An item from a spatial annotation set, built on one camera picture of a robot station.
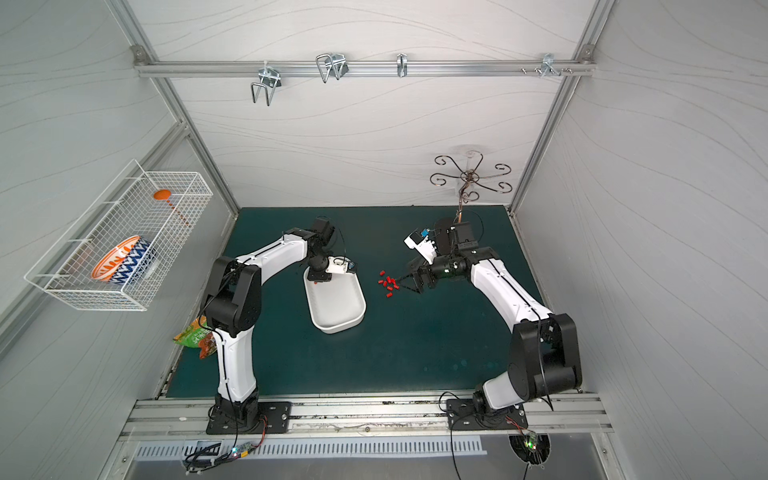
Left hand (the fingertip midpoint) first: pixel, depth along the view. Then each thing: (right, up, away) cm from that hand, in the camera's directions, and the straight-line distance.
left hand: (327, 269), depth 99 cm
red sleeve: (+18, -2, +2) cm, 19 cm away
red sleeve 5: (+21, -7, -1) cm, 23 cm away
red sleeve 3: (+21, -4, 0) cm, 21 cm away
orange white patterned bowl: (-39, +5, -34) cm, 52 cm away
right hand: (+26, +1, -17) cm, 31 cm away
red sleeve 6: (+20, -8, -3) cm, 22 cm away
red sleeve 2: (+18, -4, 0) cm, 18 cm away
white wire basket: (-40, +19, -20) cm, 49 cm away
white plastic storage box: (+4, -10, -6) cm, 13 cm away
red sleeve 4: (+23, -5, -1) cm, 23 cm away
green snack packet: (-33, -17, -16) cm, 40 cm away
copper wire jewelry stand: (+45, +28, -13) cm, 55 cm away
